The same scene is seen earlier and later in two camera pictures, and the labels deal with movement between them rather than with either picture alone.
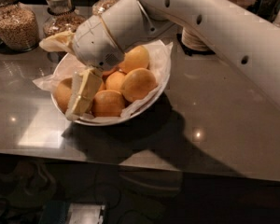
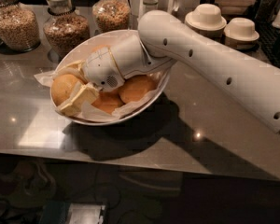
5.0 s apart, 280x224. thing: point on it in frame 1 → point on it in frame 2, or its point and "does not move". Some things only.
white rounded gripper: x=94 y=46 → x=100 y=67
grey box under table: x=85 y=214 does not move
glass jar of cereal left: x=12 y=23 does not move
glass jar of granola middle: x=62 y=16 does not move
